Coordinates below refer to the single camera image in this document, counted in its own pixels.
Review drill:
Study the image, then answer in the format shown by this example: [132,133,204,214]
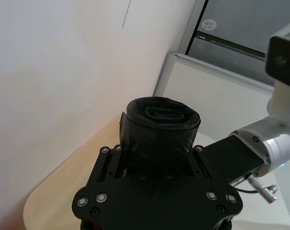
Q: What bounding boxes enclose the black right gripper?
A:
[187,135,266,185]

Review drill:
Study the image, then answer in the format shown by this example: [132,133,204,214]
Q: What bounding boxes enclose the round white window sticker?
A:
[201,19,218,31]

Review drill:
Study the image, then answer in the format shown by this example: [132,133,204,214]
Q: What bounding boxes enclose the black plastic bag roll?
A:
[118,95,201,177]

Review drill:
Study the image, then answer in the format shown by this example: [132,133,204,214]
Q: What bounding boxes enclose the dark glass window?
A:
[185,0,290,61]

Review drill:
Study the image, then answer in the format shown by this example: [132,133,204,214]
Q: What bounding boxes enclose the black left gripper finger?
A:
[86,144,127,187]

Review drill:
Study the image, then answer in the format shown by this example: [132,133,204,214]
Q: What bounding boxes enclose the dark cable with silver plug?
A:
[235,173,279,205]

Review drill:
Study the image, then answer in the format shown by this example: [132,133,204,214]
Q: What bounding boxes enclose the white office partition panel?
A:
[153,50,290,154]

